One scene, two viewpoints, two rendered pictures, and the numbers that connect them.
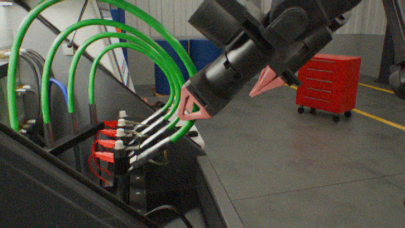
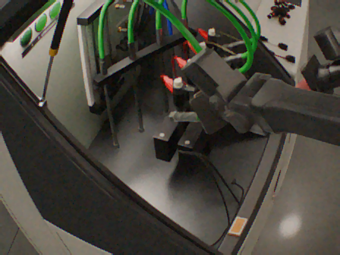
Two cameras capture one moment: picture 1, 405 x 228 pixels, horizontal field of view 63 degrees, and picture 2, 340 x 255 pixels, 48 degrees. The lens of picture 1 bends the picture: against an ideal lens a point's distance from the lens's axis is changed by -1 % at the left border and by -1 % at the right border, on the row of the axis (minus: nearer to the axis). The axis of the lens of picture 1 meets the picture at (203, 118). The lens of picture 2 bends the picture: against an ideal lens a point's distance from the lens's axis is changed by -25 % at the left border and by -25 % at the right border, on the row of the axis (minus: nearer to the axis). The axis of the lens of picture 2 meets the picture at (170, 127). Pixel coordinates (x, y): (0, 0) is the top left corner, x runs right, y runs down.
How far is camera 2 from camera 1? 0.56 m
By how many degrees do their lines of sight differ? 44
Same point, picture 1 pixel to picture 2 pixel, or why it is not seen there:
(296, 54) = (324, 80)
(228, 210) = (264, 167)
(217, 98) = (215, 120)
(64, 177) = (80, 161)
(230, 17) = (209, 83)
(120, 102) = (216, 17)
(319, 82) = not seen: outside the picture
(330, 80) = not seen: outside the picture
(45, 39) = not seen: outside the picture
